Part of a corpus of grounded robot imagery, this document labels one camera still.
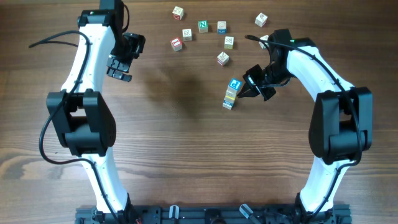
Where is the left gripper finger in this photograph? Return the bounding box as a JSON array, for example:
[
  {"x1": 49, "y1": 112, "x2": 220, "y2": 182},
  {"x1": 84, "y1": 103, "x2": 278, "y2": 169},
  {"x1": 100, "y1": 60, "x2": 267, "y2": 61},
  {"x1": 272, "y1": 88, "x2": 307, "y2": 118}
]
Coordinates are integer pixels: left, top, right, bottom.
[
  {"x1": 106, "y1": 68, "x2": 132, "y2": 82},
  {"x1": 107, "y1": 55, "x2": 132, "y2": 73}
]

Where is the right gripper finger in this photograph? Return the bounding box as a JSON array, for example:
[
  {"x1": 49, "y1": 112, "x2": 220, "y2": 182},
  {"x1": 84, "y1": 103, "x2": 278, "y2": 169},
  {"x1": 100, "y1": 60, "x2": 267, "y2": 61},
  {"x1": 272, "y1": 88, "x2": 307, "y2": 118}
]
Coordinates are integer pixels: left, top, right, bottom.
[
  {"x1": 260, "y1": 87, "x2": 276, "y2": 101},
  {"x1": 237, "y1": 65, "x2": 263, "y2": 98}
]

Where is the blue P block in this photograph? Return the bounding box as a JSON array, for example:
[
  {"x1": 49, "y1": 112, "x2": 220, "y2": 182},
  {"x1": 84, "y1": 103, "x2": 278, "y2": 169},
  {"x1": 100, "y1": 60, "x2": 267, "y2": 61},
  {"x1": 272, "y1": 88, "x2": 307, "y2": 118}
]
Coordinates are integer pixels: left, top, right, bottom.
[{"x1": 227, "y1": 78, "x2": 242, "y2": 93}]

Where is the yellow sided picture block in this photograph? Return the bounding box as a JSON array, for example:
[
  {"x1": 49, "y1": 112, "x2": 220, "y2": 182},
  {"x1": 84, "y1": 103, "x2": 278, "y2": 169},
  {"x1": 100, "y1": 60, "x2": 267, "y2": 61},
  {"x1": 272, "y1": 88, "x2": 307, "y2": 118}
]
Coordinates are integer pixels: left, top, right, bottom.
[{"x1": 225, "y1": 90, "x2": 236, "y2": 99}]

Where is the yellow top block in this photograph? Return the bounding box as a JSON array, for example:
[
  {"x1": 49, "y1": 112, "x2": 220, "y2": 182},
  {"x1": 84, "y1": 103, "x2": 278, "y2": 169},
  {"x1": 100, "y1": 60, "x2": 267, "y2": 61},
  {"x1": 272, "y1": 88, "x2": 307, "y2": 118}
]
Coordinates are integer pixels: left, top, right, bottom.
[{"x1": 224, "y1": 96, "x2": 235, "y2": 103}]

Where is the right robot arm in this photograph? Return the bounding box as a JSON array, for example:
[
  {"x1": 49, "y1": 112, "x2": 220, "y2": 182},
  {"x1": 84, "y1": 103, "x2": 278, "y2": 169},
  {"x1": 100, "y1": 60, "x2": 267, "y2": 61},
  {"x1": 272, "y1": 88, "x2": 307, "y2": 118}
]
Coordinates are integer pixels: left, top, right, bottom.
[{"x1": 238, "y1": 29, "x2": 373, "y2": 223}]

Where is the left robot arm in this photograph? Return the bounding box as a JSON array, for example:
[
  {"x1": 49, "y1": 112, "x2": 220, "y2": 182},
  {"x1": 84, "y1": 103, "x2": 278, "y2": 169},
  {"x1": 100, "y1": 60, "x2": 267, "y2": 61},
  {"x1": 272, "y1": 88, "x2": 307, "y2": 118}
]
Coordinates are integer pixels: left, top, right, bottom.
[{"x1": 39, "y1": 1, "x2": 146, "y2": 223}]

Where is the red blue tilted block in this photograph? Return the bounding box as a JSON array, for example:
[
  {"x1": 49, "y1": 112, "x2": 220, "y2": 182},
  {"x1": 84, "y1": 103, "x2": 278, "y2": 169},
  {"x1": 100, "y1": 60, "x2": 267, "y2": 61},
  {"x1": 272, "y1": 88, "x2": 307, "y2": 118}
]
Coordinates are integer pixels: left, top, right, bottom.
[{"x1": 217, "y1": 52, "x2": 229, "y2": 66}]

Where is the green sided picture block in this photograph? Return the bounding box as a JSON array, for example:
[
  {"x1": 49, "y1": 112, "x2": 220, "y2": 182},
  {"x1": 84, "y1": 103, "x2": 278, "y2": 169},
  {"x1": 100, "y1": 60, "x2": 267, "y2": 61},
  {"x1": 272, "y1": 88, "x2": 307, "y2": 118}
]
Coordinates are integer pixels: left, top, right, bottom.
[{"x1": 258, "y1": 34, "x2": 270, "y2": 50}]

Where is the yellow green picture block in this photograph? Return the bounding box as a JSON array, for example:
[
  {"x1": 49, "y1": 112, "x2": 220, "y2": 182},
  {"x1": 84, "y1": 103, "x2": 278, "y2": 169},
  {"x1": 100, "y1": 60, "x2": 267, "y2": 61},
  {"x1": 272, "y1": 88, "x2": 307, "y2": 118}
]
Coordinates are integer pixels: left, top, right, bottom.
[{"x1": 224, "y1": 36, "x2": 234, "y2": 49}]

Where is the red I block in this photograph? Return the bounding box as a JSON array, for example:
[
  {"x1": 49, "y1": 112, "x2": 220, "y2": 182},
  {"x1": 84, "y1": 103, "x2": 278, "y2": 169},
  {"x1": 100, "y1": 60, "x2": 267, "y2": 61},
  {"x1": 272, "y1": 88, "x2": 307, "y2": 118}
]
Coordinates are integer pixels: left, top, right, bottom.
[{"x1": 170, "y1": 37, "x2": 183, "y2": 51}]

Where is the far right picture block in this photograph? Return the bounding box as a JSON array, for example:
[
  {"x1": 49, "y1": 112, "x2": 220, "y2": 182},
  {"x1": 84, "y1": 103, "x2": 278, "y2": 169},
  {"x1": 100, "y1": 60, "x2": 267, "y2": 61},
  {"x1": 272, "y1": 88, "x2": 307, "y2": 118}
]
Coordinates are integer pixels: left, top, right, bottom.
[{"x1": 255, "y1": 12, "x2": 268, "y2": 27}]

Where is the blue sided picture block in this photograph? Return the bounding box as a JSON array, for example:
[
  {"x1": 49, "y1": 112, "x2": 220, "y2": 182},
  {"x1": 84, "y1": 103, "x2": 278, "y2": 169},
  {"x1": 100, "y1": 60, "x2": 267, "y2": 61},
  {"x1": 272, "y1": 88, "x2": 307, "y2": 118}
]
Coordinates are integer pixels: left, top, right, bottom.
[{"x1": 217, "y1": 21, "x2": 227, "y2": 34}]

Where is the white picture block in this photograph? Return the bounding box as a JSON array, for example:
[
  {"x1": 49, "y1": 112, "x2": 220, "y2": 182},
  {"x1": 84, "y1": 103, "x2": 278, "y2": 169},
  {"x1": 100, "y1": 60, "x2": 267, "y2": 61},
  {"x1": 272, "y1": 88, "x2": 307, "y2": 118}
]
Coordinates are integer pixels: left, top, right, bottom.
[{"x1": 182, "y1": 29, "x2": 192, "y2": 42}]

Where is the red six block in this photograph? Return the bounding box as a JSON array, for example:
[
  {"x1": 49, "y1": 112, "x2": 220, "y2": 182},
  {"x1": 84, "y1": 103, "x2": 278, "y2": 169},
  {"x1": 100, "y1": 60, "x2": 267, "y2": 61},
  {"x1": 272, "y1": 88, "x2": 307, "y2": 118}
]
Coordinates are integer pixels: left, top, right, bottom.
[{"x1": 172, "y1": 6, "x2": 184, "y2": 21}]

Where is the green N block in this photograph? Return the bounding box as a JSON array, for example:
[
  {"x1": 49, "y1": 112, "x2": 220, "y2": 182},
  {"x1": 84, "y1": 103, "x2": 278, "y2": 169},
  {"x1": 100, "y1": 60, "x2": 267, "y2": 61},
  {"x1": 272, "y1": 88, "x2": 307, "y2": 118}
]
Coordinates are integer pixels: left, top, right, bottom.
[{"x1": 198, "y1": 20, "x2": 208, "y2": 33}]

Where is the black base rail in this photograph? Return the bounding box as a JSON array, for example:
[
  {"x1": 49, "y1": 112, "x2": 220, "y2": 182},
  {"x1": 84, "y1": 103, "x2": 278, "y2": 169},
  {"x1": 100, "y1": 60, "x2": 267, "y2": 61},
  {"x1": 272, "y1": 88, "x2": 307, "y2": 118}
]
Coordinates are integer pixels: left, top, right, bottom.
[{"x1": 75, "y1": 204, "x2": 352, "y2": 224}]

